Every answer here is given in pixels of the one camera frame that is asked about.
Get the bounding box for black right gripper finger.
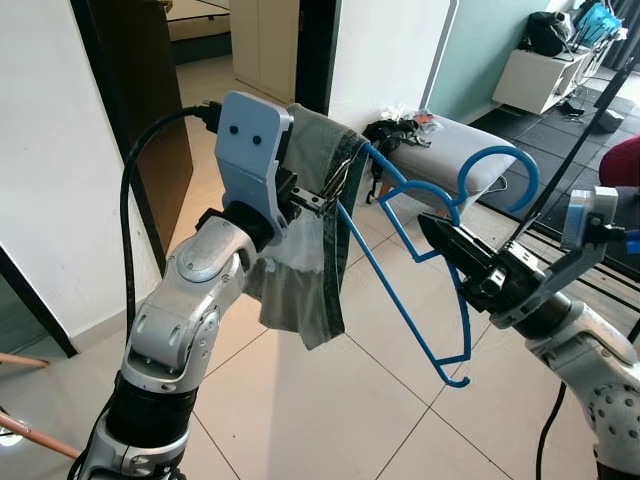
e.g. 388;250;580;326
418;214;501;266
420;220;486;293

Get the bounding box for grey shorts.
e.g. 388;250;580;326
245;103;373;351

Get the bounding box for blue plastic clothes hanger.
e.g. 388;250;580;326
335;140;543;389

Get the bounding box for black foam floor mat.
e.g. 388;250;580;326
470;60;640;291

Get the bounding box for white wardrobe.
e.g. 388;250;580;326
228;0;299;104

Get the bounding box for white low cabinet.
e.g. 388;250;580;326
493;45;611;116

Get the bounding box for dark brown wooden door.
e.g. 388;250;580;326
70;0;196;276

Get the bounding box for black backpack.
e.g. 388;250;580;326
527;12;573;57

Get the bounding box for wooden chair leg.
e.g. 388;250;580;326
0;405;81;461
0;352;49;369

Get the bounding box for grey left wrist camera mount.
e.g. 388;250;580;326
215;92;296;241

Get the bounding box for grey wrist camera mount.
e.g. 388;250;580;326
215;92;296;241
490;185;621;331

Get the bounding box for black strap bundle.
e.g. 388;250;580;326
362;113;438;201

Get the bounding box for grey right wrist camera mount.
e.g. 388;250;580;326
490;185;621;331

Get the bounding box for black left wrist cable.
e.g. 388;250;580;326
118;100;223;336

